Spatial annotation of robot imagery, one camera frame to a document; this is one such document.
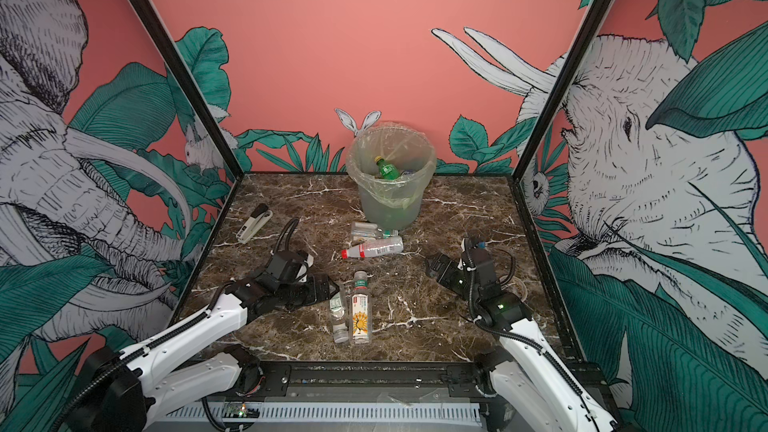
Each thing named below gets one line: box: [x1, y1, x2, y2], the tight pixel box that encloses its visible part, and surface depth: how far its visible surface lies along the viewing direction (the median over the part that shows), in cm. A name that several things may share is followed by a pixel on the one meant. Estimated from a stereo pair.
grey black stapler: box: [236, 203, 273, 244], surface depth 103 cm
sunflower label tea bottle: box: [350, 270, 373, 345], surface depth 81 cm
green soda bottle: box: [374, 155, 400, 180], surface depth 101 cm
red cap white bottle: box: [341, 236, 404, 259], surface depth 97 cm
